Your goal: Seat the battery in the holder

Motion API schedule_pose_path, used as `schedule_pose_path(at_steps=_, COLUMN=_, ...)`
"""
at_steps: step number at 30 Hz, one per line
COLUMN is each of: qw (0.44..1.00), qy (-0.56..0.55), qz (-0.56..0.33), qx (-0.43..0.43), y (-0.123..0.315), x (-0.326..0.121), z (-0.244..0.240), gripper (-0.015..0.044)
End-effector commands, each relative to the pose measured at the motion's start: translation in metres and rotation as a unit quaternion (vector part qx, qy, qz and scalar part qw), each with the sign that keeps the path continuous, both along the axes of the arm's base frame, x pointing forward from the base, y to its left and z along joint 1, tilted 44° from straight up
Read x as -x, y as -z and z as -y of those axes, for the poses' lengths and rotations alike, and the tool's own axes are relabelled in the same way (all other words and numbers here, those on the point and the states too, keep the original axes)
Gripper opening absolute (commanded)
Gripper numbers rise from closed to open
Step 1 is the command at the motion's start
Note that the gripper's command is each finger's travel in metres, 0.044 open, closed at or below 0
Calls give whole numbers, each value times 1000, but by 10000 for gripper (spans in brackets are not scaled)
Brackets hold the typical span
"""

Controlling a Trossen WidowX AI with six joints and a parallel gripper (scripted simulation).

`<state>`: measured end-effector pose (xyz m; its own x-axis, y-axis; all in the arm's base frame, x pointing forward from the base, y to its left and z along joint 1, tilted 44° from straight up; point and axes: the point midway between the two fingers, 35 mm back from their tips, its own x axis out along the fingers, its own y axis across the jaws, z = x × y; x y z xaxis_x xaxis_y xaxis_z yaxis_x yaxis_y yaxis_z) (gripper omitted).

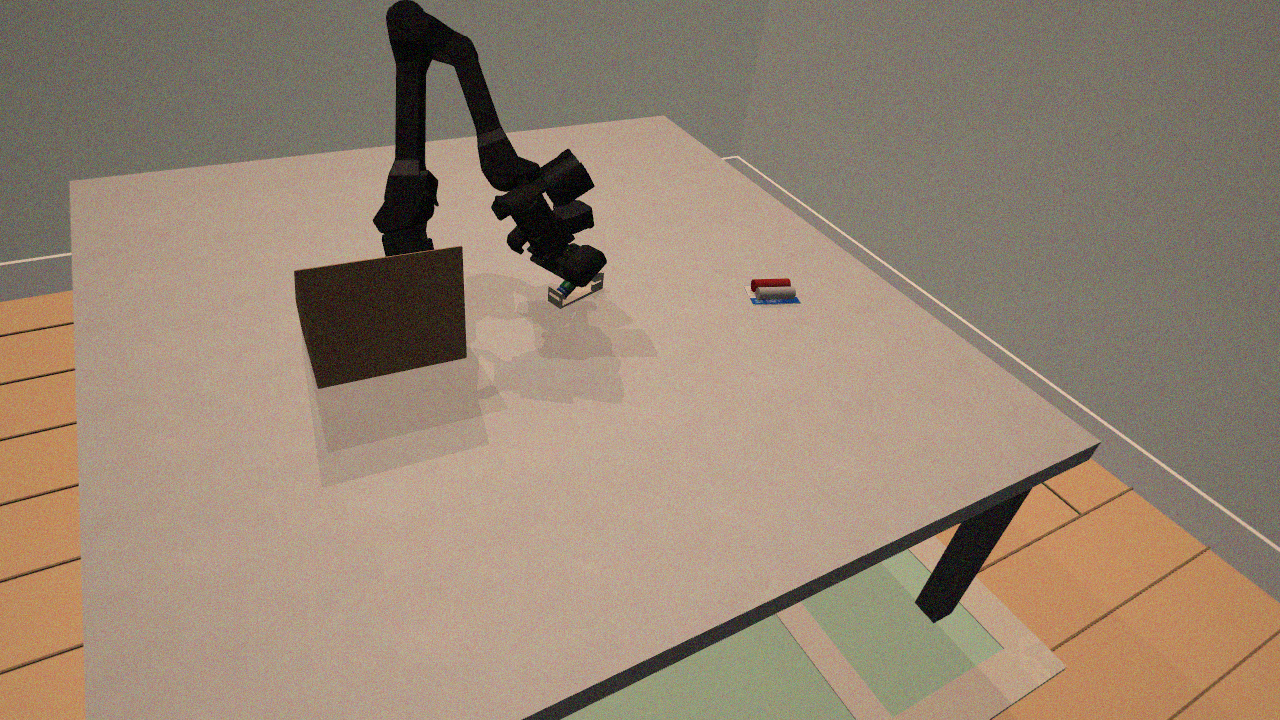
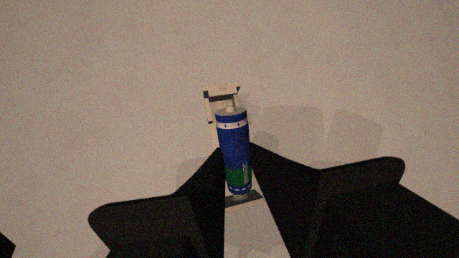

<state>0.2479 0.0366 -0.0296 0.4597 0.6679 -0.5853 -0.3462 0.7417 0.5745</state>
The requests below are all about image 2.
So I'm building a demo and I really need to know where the blue cylindrical battery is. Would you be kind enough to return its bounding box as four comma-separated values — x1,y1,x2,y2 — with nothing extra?
214,105,252,195

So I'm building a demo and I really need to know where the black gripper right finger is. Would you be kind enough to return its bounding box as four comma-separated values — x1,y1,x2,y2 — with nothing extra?
250,143,405,258

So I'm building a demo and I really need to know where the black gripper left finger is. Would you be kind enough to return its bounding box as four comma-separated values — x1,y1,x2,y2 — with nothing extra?
87,147,226,258

